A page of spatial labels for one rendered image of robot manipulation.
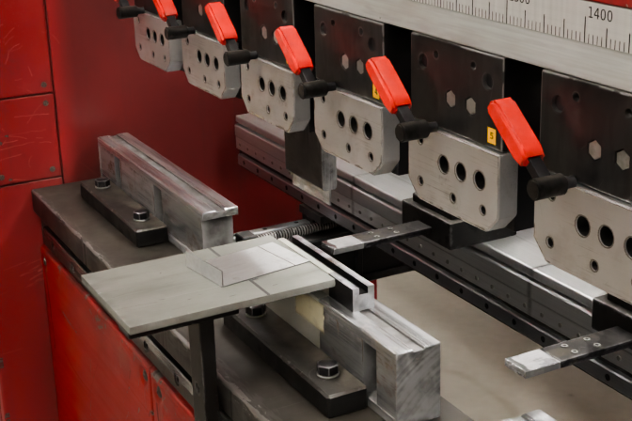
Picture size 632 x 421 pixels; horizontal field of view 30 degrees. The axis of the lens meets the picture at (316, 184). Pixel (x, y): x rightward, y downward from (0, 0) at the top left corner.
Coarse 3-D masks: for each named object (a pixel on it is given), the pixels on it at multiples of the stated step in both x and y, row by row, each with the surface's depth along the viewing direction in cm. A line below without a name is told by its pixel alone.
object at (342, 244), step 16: (416, 208) 161; (432, 208) 159; (416, 224) 159; (432, 224) 158; (448, 224) 154; (464, 224) 155; (336, 240) 154; (352, 240) 154; (368, 240) 154; (384, 240) 155; (400, 240) 156; (432, 240) 159; (448, 240) 155; (464, 240) 156; (480, 240) 157
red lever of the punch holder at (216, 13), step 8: (208, 8) 147; (216, 8) 147; (224, 8) 148; (208, 16) 148; (216, 16) 147; (224, 16) 147; (216, 24) 146; (224, 24) 146; (232, 24) 147; (216, 32) 146; (224, 32) 146; (232, 32) 146; (224, 40) 145; (232, 40) 146; (232, 48) 145; (224, 56) 144; (232, 56) 144; (240, 56) 144; (248, 56) 145; (256, 56) 146; (232, 64) 144; (240, 64) 145
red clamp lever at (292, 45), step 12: (276, 36) 131; (288, 36) 130; (288, 48) 130; (300, 48) 130; (288, 60) 130; (300, 60) 129; (300, 72) 129; (300, 84) 128; (312, 84) 127; (324, 84) 128; (300, 96) 128; (312, 96) 127
